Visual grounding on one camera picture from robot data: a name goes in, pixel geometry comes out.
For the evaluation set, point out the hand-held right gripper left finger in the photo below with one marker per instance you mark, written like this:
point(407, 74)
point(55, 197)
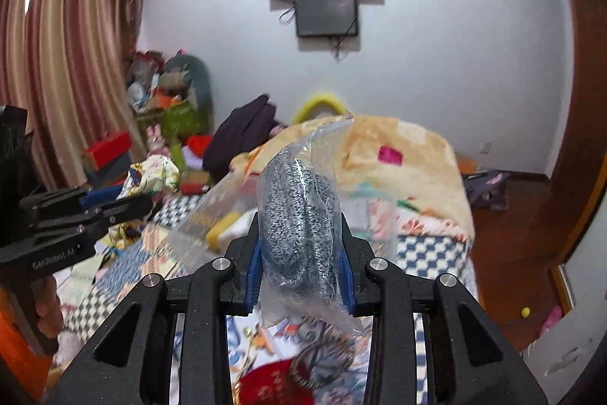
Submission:
point(252, 273)

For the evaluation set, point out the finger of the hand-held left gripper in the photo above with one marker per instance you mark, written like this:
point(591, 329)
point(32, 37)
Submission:
point(102, 195)
point(125, 210)

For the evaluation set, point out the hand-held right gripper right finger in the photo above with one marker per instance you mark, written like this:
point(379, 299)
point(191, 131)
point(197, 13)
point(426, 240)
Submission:
point(345, 277)

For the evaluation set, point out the bagged grey knit cloth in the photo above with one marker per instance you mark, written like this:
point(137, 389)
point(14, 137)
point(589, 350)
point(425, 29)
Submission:
point(298, 222)

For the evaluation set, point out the person's left hand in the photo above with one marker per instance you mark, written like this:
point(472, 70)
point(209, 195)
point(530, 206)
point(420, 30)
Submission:
point(46, 305)

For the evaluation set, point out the floral yellow cloth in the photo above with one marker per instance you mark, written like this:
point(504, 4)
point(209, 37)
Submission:
point(151, 177)

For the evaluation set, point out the red box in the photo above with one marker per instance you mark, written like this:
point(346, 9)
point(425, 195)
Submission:
point(108, 149)

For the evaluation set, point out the patchwork checked bed sheet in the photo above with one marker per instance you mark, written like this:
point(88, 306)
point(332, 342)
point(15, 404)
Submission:
point(142, 272)

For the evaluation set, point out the clear plastic bag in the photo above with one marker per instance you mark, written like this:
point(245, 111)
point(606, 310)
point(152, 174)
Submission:
point(213, 215)

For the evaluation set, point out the red santa hat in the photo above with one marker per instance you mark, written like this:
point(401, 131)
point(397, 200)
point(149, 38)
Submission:
point(197, 149)

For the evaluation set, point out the beige printed blanket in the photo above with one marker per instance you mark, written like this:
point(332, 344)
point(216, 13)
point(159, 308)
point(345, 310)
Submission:
point(374, 167)

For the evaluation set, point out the red cloth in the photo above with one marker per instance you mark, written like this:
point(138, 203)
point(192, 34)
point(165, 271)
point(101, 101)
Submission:
point(275, 386)

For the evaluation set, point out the pile of toys and boxes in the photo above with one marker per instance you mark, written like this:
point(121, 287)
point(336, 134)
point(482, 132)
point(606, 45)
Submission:
point(166, 94)

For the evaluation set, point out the striped brown curtain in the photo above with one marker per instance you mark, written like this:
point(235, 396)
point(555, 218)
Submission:
point(66, 68)

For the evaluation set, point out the dark purple garment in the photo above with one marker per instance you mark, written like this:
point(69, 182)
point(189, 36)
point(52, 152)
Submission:
point(237, 134)

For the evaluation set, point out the grey rolled mat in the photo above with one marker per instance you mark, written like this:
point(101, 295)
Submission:
point(192, 77)

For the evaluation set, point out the dark bag on floor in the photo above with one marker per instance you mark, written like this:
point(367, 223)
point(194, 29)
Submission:
point(488, 191)

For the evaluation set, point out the yellow plush toy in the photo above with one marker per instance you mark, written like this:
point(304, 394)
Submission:
point(318, 106)

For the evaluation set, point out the yellow ball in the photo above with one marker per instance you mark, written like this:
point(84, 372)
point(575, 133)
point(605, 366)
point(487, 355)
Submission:
point(525, 312)

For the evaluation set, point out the pink toy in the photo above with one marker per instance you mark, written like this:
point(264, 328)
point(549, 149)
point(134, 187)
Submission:
point(550, 319)

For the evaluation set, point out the small grey wall monitor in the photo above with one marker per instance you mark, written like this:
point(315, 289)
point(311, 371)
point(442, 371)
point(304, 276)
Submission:
point(327, 14)

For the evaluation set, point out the wooden door frame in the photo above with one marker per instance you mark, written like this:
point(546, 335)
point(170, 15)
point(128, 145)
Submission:
point(578, 68)

